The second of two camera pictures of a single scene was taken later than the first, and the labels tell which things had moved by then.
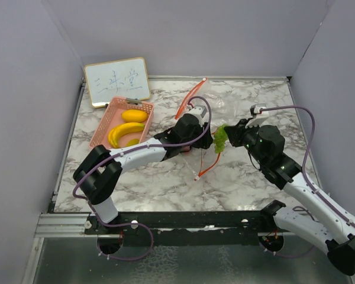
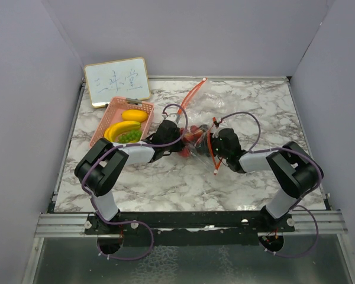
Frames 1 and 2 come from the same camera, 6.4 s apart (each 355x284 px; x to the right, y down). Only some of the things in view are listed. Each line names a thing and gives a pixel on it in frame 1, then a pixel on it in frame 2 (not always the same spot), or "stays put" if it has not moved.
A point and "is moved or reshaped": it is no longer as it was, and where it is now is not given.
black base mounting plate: (190, 228) stays put
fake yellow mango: (134, 115) stays put
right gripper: (235, 132) -> (204, 147)
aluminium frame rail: (62, 225) stays put
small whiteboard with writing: (126, 78) stays put
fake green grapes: (220, 138) is moved or reshaped
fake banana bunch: (116, 132) is moved or reshaped
